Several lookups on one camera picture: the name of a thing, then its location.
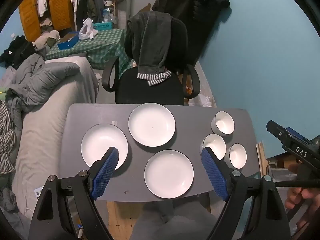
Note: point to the white ribbed bowl front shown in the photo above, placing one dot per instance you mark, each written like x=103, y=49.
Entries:
x=236, y=156

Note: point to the orange wooden wardrobe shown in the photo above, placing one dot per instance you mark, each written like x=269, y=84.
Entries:
x=35, y=15

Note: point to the green checkered tablecloth table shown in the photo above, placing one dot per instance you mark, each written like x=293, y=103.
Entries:
x=104, y=46

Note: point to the white card on bed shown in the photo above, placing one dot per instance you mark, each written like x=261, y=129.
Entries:
x=38, y=191

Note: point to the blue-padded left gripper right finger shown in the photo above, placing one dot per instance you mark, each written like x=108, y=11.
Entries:
x=218, y=173

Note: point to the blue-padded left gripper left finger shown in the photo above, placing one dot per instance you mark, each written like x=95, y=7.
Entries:
x=101, y=172

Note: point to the white ribbed bowl back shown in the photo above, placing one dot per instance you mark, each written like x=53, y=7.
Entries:
x=222, y=124

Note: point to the person's right hand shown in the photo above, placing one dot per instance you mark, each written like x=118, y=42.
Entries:
x=295, y=195

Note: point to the blue cardboard box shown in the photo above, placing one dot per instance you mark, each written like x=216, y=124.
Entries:
x=68, y=41

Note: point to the white bag on floor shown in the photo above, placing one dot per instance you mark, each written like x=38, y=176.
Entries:
x=200, y=100

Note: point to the white ribbed bowl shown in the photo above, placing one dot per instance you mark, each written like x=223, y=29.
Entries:
x=216, y=143
x=236, y=156
x=222, y=124

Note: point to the black office chair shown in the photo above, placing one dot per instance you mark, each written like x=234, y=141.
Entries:
x=183, y=84

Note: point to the white plate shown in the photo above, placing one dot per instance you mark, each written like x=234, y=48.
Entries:
x=98, y=139
x=151, y=124
x=168, y=174

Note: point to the hanging clothes rack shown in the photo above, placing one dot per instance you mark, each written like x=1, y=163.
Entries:
x=101, y=12

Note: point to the white plastic bag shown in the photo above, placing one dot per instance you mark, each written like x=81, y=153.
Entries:
x=87, y=31

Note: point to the black coat on wall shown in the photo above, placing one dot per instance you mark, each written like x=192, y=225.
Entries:
x=199, y=17

